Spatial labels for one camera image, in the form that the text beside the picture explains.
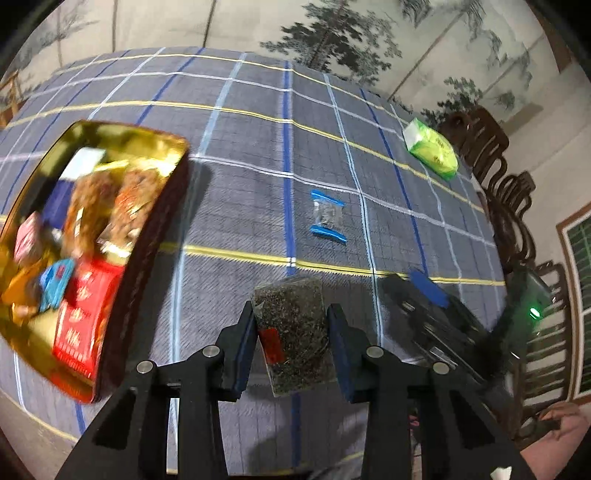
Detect clear seeds bag blue edges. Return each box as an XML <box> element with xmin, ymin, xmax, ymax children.
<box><xmin>310</xmin><ymin>190</ymin><xmax>348</xmax><ymax>244</ymax></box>

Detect painted folding screen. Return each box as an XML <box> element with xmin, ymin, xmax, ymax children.
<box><xmin>2</xmin><ymin>1</ymin><xmax>574</xmax><ymax>125</ymax></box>

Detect gold red tin box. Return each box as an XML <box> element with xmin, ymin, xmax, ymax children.
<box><xmin>1</xmin><ymin>120</ymin><xmax>189</xmax><ymax>403</ymax></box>

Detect orange yellow snack bag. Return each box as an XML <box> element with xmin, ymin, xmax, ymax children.
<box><xmin>1</xmin><ymin>266</ymin><xmax>41</xmax><ymax>326</ymax></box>

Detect green tissue pack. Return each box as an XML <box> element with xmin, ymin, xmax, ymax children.
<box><xmin>403</xmin><ymin>118</ymin><xmax>459</xmax><ymax>180</ymax></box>

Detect dark blue packet in box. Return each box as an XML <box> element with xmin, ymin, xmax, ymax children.
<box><xmin>41</xmin><ymin>180</ymin><xmax>75</xmax><ymax>230</ymax></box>

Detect person's right hand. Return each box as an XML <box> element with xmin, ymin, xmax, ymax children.
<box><xmin>538</xmin><ymin>402</ymin><xmax>590</xmax><ymax>442</ymax></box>

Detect blue plaid tablecloth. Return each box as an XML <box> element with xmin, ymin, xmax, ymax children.
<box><xmin>0</xmin><ymin>45</ymin><xmax>509</xmax><ymax>476</ymax></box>

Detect fried twist snack bag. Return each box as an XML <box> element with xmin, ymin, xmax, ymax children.
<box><xmin>61</xmin><ymin>170</ymin><xmax>119</xmax><ymax>260</ymax></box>

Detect green framed window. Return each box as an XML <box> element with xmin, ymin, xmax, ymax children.
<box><xmin>556</xmin><ymin>204</ymin><xmax>590</xmax><ymax>405</ymax></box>

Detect red snack packet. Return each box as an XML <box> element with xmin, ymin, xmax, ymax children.
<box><xmin>52</xmin><ymin>259</ymin><xmax>124</xmax><ymax>380</ymax></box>

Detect light bamboo chair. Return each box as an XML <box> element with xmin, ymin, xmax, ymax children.
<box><xmin>0</xmin><ymin>70</ymin><xmax>25</xmax><ymax>129</ymax></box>

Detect white packet in box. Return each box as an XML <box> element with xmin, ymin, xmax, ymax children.
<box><xmin>59</xmin><ymin>147</ymin><xmax>106</xmax><ymax>182</ymax></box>

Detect pink patterned snack pack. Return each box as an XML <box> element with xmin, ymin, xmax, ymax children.
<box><xmin>14</xmin><ymin>212</ymin><xmax>43</xmax><ymax>267</ymax></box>

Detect yellow gold packet in box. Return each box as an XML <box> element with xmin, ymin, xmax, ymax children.
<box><xmin>92</xmin><ymin>160</ymin><xmax>129</xmax><ymax>174</ymax></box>

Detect orange peanut snack bag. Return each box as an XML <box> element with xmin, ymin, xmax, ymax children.
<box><xmin>98</xmin><ymin>168</ymin><xmax>166</xmax><ymax>264</ymax></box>

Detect dark wooden chair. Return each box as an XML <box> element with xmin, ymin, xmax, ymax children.
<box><xmin>517</xmin><ymin>261</ymin><xmax>574</xmax><ymax>432</ymax></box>
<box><xmin>438</xmin><ymin>105</ymin><xmax>509</xmax><ymax>190</ymax></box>
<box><xmin>485</xmin><ymin>171</ymin><xmax>537</xmax><ymax>276</ymax></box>

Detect dark seeds bag red label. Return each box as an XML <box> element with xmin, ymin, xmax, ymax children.
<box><xmin>252</xmin><ymin>275</ymin><xmax>335</xmax><ymax>397</ymax></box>

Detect blue candy packet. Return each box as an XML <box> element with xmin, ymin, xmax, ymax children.
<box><xmin>39</xmin><ymin>258</ymin><xmax>76</xmax><ymax>313</ymax></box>

